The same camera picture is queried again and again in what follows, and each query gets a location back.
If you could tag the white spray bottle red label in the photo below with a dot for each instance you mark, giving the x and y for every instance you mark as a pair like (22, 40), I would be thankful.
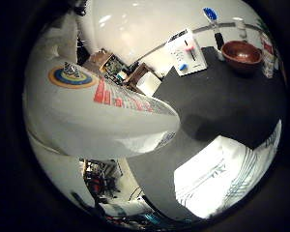
(87, 129)

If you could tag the small white bottle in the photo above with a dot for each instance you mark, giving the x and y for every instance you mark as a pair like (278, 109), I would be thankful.
(241, 30)

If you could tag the white cloth with dark stripes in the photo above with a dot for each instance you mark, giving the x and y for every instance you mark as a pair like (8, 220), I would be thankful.
(209, 177)

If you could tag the wooden shelf with clutter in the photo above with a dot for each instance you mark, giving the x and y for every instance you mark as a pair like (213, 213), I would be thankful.
(112, 67)

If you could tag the open wooden box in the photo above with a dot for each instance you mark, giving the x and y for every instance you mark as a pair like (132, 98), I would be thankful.
(136, 73)

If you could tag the white cube box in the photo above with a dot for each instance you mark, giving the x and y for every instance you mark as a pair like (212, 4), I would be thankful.
(149, 84)

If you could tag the white printed carton box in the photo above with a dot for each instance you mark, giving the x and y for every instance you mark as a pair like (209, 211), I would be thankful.
(187, 54)

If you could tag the blue headed brush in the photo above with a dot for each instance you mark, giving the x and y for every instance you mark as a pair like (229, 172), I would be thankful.
(210, 13)

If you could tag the dark grey table mat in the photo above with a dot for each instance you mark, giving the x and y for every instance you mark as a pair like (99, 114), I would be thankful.
(222, 103)

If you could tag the dark red wooden bowl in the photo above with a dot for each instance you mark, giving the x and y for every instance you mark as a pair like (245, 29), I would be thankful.
(241, 54)

